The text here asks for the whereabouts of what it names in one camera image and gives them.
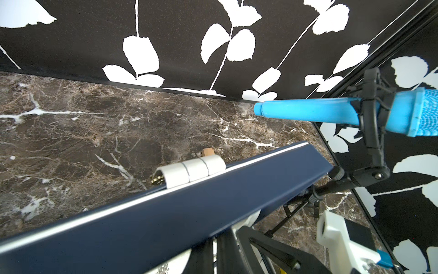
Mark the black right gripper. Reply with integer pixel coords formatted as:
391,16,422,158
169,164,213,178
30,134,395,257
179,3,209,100
236,226,331,274

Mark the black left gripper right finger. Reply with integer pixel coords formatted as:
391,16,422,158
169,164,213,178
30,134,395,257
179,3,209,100
216,230,247,274

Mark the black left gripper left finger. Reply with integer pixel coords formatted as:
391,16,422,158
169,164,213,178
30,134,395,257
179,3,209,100
182,239,214,274

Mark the small yellow wooden block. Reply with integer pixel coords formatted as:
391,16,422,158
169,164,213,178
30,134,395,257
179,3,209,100
201,148,215,157

